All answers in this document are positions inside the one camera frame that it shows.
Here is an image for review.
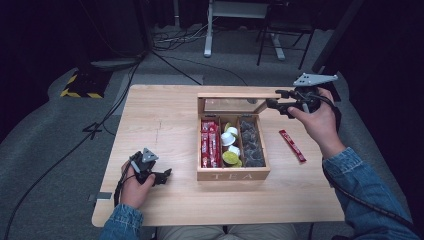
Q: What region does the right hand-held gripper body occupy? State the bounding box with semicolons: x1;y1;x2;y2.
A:
293;73;339;113

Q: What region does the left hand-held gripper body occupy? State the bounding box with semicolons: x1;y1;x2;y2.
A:
129;147;161;185

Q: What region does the wooden tea box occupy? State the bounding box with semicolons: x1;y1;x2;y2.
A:
196;92;283;182

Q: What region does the person's left hand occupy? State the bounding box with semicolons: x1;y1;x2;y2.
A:
119;160;157;209

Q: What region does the person's right hand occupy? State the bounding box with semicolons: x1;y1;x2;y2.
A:
288;88;346;160

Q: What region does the pile of dark tea bags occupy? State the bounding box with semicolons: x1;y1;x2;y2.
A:
239;119;267;168

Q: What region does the person's left leg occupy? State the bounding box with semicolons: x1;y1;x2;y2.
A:
156;224;228;240

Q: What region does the person's leg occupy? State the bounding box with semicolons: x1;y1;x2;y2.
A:
156;224;228;240
229;223;298;240

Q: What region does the black slanted stand pole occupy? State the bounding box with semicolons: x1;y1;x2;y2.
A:
311;0;365;75

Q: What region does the grey flat stand foot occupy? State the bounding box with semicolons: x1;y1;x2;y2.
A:
89;58;144;71

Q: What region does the person's right leg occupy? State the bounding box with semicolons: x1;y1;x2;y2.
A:
229;223;298;240

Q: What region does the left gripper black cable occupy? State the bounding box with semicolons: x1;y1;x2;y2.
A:
113;163;134;208

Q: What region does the grey table bracket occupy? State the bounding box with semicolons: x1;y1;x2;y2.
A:
88;191;113;202

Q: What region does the black metal chair frame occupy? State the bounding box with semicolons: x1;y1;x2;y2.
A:
255;0;316;70

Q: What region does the thin black floor cable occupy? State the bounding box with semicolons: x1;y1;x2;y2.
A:
162;53;249;87

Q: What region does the long black floor cable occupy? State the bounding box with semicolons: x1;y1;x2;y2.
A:
1;53;148;240

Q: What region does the white desk frame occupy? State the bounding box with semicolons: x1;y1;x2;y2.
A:
203;0;288;62

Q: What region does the tangle of floor cables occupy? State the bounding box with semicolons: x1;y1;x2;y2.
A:
153;18;214;53

